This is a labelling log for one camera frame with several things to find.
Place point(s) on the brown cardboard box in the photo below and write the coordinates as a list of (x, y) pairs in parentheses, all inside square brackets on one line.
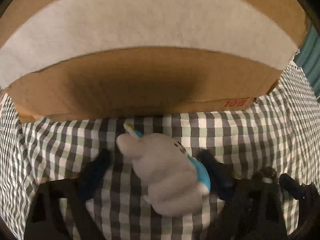
[(91, 59)]

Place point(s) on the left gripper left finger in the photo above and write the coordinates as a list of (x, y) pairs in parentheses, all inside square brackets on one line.
[(45, 220)]

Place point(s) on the teal curtain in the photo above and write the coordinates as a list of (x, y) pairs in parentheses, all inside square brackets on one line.
[(308, 59)]

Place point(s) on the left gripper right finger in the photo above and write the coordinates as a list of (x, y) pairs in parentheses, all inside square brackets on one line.
[(252, 208)]

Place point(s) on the checkered bed sheet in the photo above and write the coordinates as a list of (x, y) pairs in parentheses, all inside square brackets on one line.
[(280, 130)]

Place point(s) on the grey seal plush toy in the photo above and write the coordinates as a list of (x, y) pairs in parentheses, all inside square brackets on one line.
[(177, 183)]

